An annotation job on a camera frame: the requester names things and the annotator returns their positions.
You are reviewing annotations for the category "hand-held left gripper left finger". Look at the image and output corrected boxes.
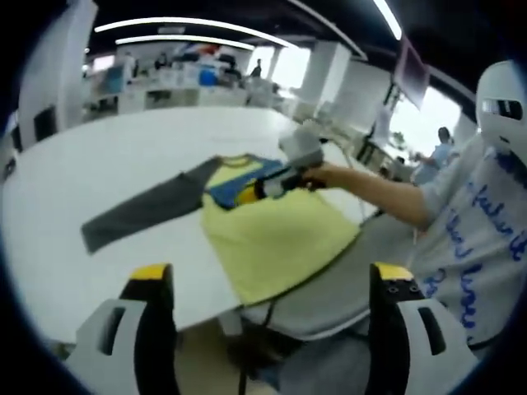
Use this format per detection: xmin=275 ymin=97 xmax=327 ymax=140
xmin=65 ymin=263 xmax=178 ymax=395

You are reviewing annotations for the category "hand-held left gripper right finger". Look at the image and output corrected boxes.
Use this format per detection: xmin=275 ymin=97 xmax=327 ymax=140
xmin=366 ymin=261 xmax=481 ymax=395

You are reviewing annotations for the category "yellow blue grey garment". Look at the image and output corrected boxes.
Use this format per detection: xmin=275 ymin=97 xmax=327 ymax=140
xmin=81 ymin=152 xmax=361 ymax=305

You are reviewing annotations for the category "person's right hand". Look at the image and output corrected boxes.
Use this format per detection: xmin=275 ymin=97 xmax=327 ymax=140
xmin=303 ymin=163 xmax=352 ymax=193

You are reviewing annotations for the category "person's white printed shirt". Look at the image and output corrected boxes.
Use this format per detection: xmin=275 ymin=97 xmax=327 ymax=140
xmin=411 ymin=135 xmax=527 ymax=351

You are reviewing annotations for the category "hanging dark monitor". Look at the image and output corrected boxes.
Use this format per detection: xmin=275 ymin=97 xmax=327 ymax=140
xmin=392 ymin=38 xmax=432 ymax=111

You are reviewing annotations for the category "light blue panel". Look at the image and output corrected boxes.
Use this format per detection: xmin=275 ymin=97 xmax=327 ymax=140
xmin=104 ymin=64 xmax=125 ymax=95

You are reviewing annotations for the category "white chest device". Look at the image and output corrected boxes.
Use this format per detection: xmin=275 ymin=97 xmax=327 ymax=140
xmin=475 ymin=59 xmax=527 ymax=161

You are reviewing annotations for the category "black cabinet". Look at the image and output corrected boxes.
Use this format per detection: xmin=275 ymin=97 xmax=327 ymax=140
xmin=32 ymin=105 xmax=58 ymax=142

